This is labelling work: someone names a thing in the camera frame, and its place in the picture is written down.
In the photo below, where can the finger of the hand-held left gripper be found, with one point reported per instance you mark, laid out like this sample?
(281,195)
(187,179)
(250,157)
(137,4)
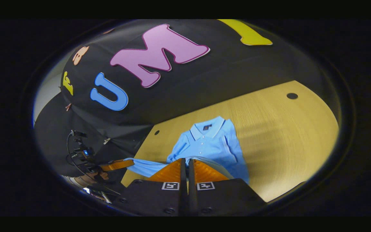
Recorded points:
(118,164)

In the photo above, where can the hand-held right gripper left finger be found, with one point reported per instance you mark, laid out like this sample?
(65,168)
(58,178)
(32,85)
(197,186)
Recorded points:
(183,193)

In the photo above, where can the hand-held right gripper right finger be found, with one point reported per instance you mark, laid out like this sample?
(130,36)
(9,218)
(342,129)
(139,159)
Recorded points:
(192,193)

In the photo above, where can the light blue T-shirt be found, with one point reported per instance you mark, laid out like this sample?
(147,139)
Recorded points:
(211,145)

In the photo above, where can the orange cloth clip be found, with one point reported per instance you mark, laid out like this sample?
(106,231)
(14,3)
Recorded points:
(68,107)

